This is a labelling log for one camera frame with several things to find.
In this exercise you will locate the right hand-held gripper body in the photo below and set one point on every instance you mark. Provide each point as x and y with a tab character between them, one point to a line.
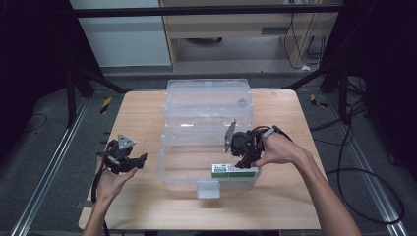
244	144

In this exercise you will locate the person's right hand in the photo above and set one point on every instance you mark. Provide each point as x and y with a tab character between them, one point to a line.
282	150

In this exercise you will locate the person's left hand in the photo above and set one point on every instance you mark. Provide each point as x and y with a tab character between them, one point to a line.
111	187

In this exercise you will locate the aluminium floor rail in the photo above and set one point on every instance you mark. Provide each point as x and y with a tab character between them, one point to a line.
370	183
49	170

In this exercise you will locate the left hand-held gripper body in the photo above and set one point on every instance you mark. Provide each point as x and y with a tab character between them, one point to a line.
119	157

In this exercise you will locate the light wooden desk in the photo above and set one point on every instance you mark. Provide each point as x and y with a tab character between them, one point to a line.
236	26

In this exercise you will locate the black curtain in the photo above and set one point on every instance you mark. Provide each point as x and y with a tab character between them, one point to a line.
29	65
387	65

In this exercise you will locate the grey tape piece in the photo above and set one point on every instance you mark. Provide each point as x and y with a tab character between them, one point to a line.
84	204

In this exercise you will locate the black horizontal frame bar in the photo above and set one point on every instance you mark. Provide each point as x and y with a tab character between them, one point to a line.
196	10

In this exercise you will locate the white green carton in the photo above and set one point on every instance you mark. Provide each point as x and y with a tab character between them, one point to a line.
229	172

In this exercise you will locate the white cabinet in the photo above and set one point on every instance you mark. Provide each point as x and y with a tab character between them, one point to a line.
124	39

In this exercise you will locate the black metal stand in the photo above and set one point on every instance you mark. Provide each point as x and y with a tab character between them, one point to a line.
98	80
343	95

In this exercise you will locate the clear plastic storage box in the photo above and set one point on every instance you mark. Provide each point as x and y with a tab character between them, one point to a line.
196	154

